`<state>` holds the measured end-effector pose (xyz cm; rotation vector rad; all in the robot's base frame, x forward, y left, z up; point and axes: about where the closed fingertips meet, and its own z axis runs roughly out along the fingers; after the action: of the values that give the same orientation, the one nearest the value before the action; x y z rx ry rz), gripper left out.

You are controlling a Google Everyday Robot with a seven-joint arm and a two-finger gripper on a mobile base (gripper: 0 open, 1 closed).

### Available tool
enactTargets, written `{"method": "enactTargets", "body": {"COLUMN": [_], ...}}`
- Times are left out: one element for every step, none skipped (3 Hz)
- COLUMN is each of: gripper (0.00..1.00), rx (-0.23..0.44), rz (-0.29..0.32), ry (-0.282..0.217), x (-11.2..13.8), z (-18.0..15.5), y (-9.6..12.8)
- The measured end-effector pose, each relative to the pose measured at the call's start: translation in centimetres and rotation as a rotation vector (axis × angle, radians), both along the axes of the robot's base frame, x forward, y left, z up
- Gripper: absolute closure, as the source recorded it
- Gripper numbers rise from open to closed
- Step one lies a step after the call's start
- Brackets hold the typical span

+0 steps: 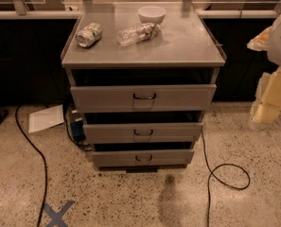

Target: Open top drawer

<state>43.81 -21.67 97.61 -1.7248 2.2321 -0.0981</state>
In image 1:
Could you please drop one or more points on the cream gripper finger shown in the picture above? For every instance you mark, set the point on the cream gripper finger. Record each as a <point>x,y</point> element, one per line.
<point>267,105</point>
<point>261,41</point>

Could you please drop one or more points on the grey top drawer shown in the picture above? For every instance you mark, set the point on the grey top drawer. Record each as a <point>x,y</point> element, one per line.
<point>146,98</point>

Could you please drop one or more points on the grey drawer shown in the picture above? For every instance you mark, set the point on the grey drawer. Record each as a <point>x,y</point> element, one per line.
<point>146,98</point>
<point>142,133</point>
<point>167,157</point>

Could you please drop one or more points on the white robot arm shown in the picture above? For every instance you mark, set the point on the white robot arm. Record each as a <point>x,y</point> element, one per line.
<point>274,49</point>

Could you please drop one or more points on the grey middle drawer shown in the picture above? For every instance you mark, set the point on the grey middle drawer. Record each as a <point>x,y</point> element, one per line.
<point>142,133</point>

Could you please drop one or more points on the grey metal drawer cabinet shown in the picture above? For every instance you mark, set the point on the grey metal drawer cabinet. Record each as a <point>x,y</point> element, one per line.
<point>182,53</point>

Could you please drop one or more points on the grey bottom drawer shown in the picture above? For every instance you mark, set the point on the grey bottom drawer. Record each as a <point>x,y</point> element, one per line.
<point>167,157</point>

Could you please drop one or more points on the white bowl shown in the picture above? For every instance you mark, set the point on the white bowl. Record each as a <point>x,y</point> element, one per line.
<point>152,14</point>

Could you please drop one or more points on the clear plastic water bottle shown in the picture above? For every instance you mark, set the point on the clear plastic water bottle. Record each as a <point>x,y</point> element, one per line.
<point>137,34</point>

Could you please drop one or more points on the crushed green soda can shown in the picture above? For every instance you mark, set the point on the crushed green soda can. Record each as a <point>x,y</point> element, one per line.
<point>89,35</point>

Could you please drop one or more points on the blue power box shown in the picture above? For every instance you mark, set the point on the blue power box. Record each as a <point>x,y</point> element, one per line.
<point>76,125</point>

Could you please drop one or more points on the white paper sheet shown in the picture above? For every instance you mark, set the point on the white paper sheet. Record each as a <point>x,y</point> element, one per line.
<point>45,119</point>

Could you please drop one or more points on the blue tape cross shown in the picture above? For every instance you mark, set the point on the blue tape cross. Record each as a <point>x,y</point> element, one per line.
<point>56,218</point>

